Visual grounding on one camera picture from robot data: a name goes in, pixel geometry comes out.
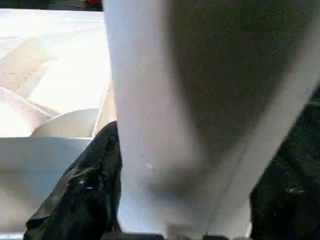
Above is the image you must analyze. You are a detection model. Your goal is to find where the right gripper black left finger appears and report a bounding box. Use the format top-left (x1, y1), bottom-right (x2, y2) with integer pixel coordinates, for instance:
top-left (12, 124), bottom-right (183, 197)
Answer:
top-left (24, 120), bottom-right (124, 240)

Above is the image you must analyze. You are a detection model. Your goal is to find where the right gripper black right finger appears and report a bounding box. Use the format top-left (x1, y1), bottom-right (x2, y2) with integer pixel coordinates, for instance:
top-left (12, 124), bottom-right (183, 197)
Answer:
top-left (249, 82), bottom-right (320, 240)

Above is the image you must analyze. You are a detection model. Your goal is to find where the white plastic table top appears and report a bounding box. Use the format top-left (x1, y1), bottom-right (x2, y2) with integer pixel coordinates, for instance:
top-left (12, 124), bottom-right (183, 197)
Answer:
top-left (0, 8), bottom-right (121, 236)

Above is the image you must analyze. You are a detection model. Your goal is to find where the white plastic table leg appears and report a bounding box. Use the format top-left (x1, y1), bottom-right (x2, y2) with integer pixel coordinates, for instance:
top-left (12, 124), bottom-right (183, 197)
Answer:
top-left (103, 0), bottom-right (320, 238)

